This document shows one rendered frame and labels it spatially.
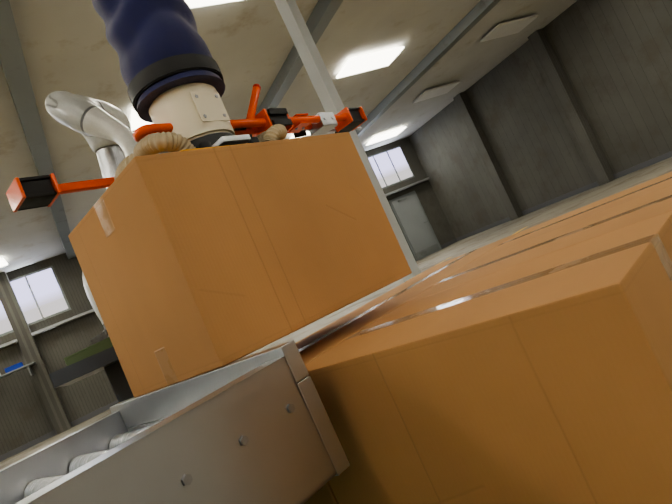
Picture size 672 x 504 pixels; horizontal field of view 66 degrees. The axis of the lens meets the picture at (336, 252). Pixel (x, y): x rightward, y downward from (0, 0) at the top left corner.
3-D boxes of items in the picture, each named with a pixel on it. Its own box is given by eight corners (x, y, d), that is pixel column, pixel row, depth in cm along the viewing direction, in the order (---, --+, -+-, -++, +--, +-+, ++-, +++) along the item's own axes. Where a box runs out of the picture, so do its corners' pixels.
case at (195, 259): (222, 367, 89) (133, 155, 91) (133, 398, 117) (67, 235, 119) (412, 272, 132) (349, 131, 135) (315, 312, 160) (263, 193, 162)
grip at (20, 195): (22, 197, 115) (14, 177, 115) (13, 212, 120) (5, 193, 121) (61, 192, 121) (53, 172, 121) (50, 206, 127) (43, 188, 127)
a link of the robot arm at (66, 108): (88, 97, 168) (114, 107, 182) (43, 77, 171) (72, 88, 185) (74, 135, 170) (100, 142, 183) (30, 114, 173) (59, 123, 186)
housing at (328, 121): (324, 125, 155) (318, 111, 155) (310, 136, 160) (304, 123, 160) (339, 124, 160) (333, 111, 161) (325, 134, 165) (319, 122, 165)
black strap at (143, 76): (159, 66, 110) (152, 49, 111) (117, 121, 126) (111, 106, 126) (241, 69, 127) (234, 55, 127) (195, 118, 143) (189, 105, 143)
